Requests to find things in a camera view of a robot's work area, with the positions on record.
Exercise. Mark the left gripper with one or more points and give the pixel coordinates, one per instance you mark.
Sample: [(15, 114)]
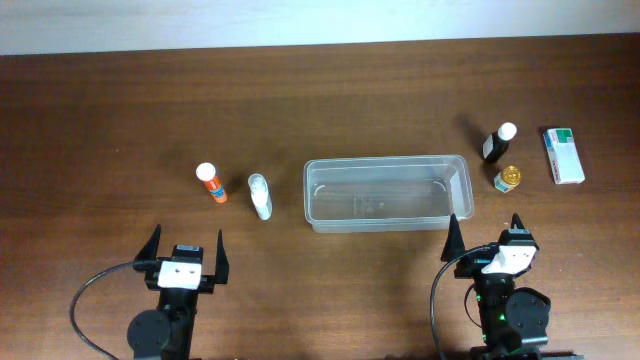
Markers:
[(207, 284)]

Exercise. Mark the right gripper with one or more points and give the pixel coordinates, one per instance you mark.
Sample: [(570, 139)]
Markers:
[(473, 263)]

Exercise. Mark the small jar gold lid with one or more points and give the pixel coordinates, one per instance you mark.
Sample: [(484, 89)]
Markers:
[(507, 179)]

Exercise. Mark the dark bottle white cap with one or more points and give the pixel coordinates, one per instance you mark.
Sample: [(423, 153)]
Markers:
[(498, 142)]

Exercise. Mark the orange tube white cap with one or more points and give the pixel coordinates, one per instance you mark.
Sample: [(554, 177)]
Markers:
[(207, 174)]

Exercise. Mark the white spray bottle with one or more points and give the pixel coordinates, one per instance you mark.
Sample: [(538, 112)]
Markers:
[(260, 196)]

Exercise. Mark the white green medicine box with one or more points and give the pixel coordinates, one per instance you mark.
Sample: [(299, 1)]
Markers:
[(563, 156)]

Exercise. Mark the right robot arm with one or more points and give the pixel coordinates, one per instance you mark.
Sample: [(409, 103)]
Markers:
[(513, 320)]

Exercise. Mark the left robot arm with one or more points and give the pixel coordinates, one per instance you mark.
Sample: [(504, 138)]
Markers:
[(165, 332)]

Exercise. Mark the clear plastic container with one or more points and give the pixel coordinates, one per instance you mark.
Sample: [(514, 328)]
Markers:
[(384, 194)]

